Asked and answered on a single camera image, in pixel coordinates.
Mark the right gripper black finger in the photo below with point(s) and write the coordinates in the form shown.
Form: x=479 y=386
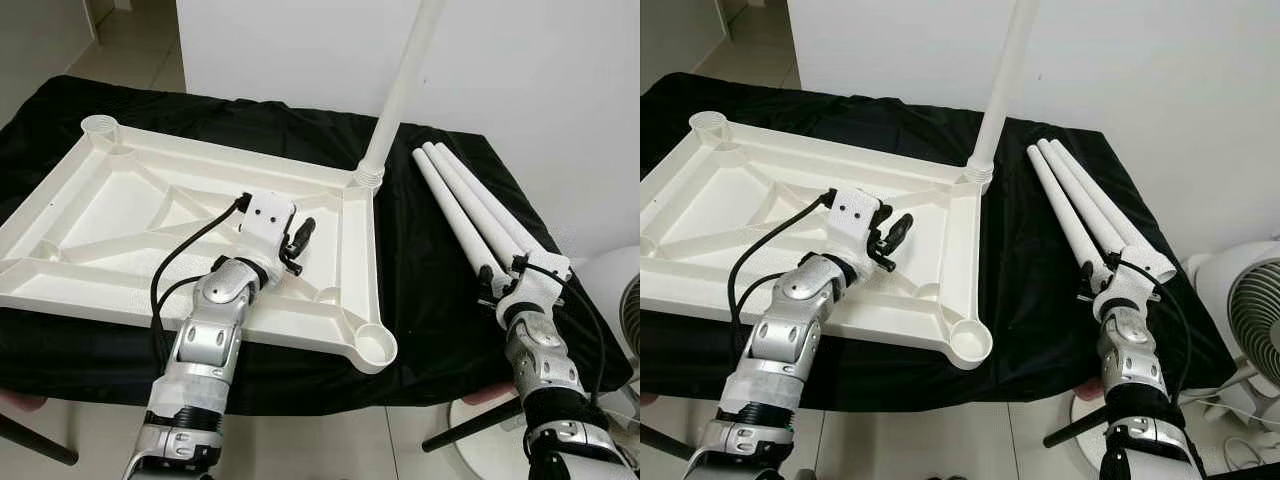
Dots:
x=1088 y=281
x=487 y=283

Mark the black tablecloth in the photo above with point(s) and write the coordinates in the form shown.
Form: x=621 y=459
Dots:
x=440 y=300
x=1040 y=300

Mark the white plastic table top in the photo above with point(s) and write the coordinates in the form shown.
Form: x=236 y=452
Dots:
x=100 y=220
x=720 y=215

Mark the white plastic table leg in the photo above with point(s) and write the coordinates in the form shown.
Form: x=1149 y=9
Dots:
x=1062 y=208
x=493 y=205
x=1103 y=205
x=450 y=210
x=399 y=90
x=473 y=205
x=1002 y=90
x=1083 y=205

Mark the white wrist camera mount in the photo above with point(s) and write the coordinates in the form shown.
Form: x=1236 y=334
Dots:
x=268 y=215
x=1130 y=295
x=535 y=290
x=858 y=210

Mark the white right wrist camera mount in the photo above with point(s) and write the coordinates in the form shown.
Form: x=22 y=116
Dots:
x=535 y=290
x=1130 y=295

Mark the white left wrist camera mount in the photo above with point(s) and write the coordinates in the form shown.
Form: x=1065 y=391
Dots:
x=858 y=210
x=268 y=215

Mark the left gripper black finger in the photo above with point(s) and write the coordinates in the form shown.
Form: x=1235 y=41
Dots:
x=306 y=233
x=884 y=218
x=902 y=230

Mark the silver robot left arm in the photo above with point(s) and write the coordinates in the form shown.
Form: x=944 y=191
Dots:
x=800 y=320
x=215 y=330

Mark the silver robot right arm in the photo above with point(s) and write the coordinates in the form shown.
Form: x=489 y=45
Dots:
x=540 y=350
x=1130 y=350

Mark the white pedestal fan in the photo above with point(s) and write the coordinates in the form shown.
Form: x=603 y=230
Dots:
x=490 y=455
x=1255 y=300

